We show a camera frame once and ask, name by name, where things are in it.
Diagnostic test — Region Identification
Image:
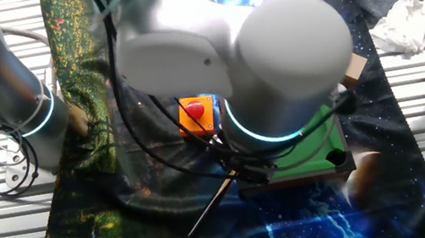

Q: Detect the crumpled white tissue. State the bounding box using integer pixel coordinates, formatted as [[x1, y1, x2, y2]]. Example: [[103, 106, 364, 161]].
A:
[[364, 0, 425, 64]]

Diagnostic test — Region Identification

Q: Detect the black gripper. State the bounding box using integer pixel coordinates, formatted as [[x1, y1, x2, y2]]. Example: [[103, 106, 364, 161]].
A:
[[218, 147, 281, 192]]

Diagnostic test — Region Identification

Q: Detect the mini green pool table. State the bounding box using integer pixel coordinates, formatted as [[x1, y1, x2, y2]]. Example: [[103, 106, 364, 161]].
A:
[[227, 100, 359, 197]]

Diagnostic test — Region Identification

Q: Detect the galaxy and forest printed cloth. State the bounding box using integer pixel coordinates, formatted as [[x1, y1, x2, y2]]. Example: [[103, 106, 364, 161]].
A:
[[0, 0, 425, 238]]

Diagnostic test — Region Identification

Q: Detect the orange box red button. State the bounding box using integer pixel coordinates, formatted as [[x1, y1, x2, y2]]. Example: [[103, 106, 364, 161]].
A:
[[173, 92, 220, 141]]

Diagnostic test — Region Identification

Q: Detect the grey cable hose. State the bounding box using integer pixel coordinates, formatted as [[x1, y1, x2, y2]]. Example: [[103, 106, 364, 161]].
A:
[[0, 16, 60, 100]]

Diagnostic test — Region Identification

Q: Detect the thick black gripper cable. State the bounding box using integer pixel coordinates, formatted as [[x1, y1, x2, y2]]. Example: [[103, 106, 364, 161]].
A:
[[84, 0, 251, 198]]

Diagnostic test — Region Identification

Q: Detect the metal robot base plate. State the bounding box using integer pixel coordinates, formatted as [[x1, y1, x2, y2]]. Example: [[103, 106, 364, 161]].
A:
[[2, 152, 61, 191]]

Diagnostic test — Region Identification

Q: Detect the wooden pool cue black handle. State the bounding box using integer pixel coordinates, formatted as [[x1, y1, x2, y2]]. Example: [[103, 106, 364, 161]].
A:
[[174, 169, 248, 238]]

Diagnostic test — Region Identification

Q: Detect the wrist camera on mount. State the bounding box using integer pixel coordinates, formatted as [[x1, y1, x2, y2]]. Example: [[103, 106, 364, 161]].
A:
[[330, 88, 360, 117]]

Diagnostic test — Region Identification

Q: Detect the wooden cube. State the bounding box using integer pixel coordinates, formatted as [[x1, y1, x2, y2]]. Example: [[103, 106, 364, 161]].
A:
[[337, 50, 373, 90]]

